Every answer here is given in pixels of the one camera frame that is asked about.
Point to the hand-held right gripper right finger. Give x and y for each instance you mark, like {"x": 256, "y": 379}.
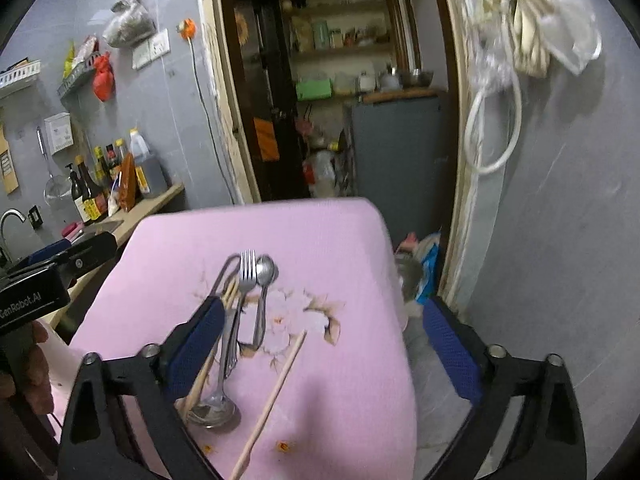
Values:
{"x": 450, "y": 347}

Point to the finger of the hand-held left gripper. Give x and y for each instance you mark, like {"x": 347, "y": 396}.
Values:
{"x": 47, "y": 254}
{"x": 90, "y": 251}

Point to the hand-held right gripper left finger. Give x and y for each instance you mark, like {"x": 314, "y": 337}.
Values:
{"x": 200, "y": 340}

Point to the wooden chopstick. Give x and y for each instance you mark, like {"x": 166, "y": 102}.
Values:
{"x": 197, "y": 385}
{"x": 272, "y": 400}

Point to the silver metal spoon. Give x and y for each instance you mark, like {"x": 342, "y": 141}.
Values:
{"x": 216, "y": 412}
{"x": 265, "y": 271}

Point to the silver metal fork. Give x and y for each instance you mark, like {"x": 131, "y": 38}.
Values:
{"x": 246, "y": 272}

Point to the person's left hand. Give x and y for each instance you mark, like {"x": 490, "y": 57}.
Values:
{"x": 40, "y": 370}

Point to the pink sponge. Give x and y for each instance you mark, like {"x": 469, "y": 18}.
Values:
{"x": 72, "y": 230}

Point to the metal faucet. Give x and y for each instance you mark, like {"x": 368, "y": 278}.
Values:
{"x": 12, "y": 216}

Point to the soy sauce bottle red label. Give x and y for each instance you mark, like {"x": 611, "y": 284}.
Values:
{"x": 91, "y": 197}

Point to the white packet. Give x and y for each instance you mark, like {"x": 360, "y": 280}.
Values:
{"x": 114, "y": 201}

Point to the black pump bottle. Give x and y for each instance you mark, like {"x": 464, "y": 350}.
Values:
{"x": 76, "y": 195}

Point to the metal strainer ladle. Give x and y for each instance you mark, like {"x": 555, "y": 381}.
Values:
{"x": 52, "y": 187}

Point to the blue bag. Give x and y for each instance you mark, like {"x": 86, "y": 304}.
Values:
{"x": 430, "y": 275}

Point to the orange-brown packet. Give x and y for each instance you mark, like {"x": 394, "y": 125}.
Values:
{"x": 127, "y": 185}

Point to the wooden counter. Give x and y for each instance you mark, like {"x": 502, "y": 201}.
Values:
{"x": 155, "y": 202}

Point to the grey crumpled bag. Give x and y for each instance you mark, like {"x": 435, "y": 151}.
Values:
{"x": 407, "y": 272}

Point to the dark sauce bottle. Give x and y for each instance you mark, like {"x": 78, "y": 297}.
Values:
{"x": 119, "y": 152}
{"x": 102, "y": 160}

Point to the brown paper notice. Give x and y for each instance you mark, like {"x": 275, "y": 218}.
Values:
{"x": 7, "y": 165}

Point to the large dark oil bottle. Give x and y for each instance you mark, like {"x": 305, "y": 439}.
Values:
{"x": 142, "y": 160}

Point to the pink floral cloth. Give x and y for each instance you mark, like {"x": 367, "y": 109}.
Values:
{"x": 325, "y": 240}

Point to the red bag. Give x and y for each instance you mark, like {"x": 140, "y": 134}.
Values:
{"x": 103, "y": 80}

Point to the yellow packet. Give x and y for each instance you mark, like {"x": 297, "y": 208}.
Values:
{"x": 70, "y": 60}

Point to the grey cabinet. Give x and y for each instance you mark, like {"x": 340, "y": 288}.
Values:
{"x": 400, "y": 150}

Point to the clear plastic bottle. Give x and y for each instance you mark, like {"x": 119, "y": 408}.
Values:
{"x": 322, "y": 170}

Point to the dark wooden door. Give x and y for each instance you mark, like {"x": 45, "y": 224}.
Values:
{"x": 250, "y": 110}

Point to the grey filled hanging bag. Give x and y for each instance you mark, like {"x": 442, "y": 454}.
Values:
{"x": 127, "y": 22}

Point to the orange plug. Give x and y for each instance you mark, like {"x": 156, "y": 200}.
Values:
{"x": 187, "y": 28}

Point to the wooden board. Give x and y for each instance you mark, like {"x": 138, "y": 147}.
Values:
{"x": 400, "y": 95}

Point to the metal bowl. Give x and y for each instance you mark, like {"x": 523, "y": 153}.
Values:
{"x": 417, "y": 78}

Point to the metal kettle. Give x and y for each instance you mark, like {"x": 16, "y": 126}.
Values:
{"x": 387, "y": 80}

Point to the green box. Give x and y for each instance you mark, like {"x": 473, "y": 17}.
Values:
{"x": 314, "y": 90}

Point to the white pot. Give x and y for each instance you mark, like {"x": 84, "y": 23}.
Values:
{"x": 365, "y": 81}

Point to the wooden shelf unit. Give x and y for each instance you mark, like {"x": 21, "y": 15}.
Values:
{"x": 340, "y": 50}

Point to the clear plastic bag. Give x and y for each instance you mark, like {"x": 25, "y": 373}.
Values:
{"x": 572, "y": 35}

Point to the black wall outlet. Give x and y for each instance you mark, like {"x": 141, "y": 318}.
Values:
{"x": 34, "y": 216}

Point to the white wall box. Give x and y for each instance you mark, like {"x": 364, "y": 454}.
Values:
{"x": 59, "y": 132}

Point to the metal wall rack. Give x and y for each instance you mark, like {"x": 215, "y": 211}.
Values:
{"x": 75, "y": 81}

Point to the white wall rack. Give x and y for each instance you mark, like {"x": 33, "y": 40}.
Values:
{"x": 17, "y": 75}

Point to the wooden door frame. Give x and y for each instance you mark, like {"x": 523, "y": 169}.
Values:
{"x": 227, "y": 110}

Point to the white wall sockets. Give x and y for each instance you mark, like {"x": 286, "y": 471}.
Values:
{"x": 151, "y": 50}

